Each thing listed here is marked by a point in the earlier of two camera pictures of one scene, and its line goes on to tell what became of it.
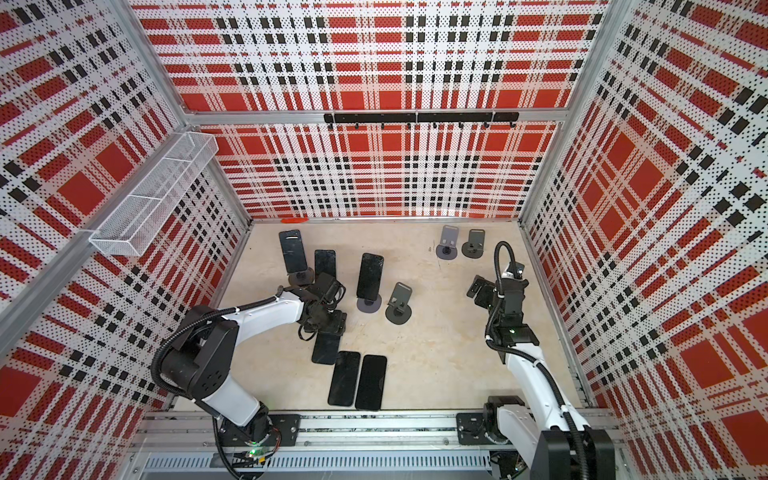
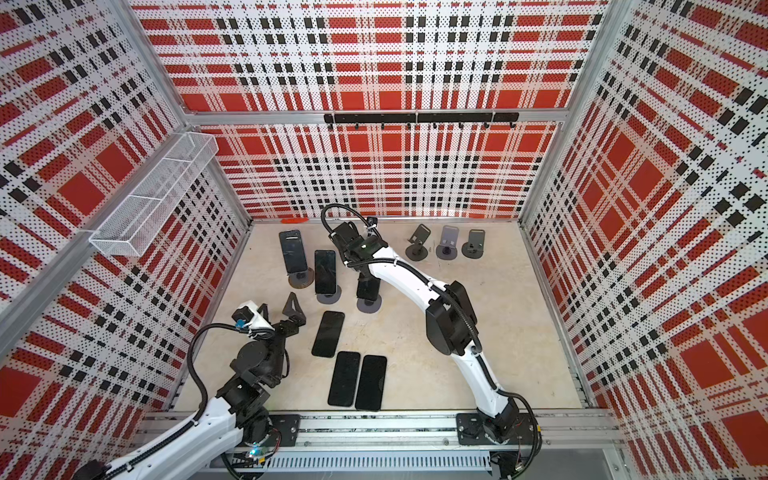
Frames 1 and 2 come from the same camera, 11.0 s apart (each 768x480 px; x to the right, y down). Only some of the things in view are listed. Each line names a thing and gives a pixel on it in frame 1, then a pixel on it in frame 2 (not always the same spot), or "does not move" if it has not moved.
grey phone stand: x=474 y=248 does not move
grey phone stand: x=369 y=306 does not move
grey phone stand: x=399 y=310 -> x=417 y=251
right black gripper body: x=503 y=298 -> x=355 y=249
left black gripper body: x=331 y=322 -> x=285 y=329
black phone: x=371 y=383 does not move
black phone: x=371 y=269 does not move
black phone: x=324 y=262 does not move
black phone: x=344 y=378 does not move
